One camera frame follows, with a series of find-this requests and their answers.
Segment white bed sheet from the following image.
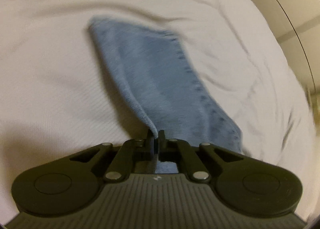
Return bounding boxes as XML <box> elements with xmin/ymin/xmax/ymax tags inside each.
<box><xmin>1</xmin><ymin>0</ymin><xmax>319</xmax><ymax>224</ymax></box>

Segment blue denim jeans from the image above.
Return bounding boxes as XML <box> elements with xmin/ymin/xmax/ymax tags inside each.
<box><xmin>88</xmin><ymin>15</ymin><xmax>244</xmax><ymax>174</ymax></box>

